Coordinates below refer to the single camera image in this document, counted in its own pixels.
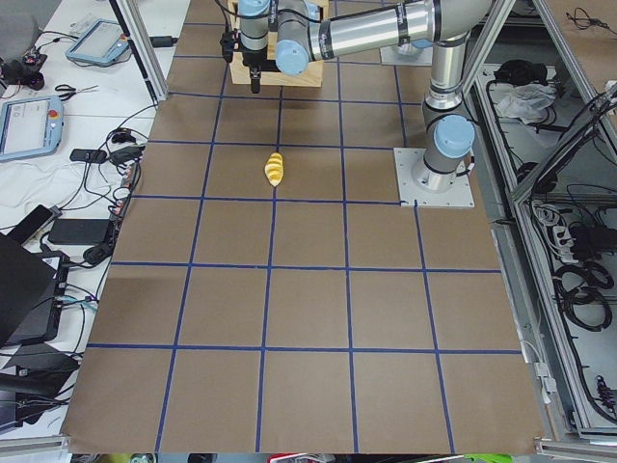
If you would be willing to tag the white crumpled cloth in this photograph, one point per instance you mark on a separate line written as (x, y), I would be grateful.
(527, 103)

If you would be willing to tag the black power brick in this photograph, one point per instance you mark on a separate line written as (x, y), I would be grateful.
(79, 231)

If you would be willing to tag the blue teach pendant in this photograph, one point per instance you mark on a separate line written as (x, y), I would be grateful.
(31, 127)
(101, 45)

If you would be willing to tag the black smartphone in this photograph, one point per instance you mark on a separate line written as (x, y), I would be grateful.
(30, 224)

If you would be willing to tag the toy bread loaf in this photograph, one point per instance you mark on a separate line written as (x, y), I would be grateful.
(274, 169)

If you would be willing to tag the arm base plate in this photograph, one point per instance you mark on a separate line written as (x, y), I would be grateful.
(406, 55)
(419, 186)

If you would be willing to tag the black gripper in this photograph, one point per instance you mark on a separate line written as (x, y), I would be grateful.
(254, 59)

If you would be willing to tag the wooden drawer cabinet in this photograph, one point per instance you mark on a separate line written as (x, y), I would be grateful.
(282, 27)

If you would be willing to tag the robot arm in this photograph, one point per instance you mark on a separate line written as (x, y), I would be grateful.
(445, 25)

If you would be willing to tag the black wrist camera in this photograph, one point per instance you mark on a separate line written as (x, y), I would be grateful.
(230, 45)

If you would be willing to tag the aluminium frame post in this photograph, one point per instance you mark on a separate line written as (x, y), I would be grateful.
(130, 20)

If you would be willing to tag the black handled scissors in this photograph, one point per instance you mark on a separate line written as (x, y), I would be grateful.
(66, 92)

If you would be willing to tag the black laptop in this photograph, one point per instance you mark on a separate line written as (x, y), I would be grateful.
(31, 287)

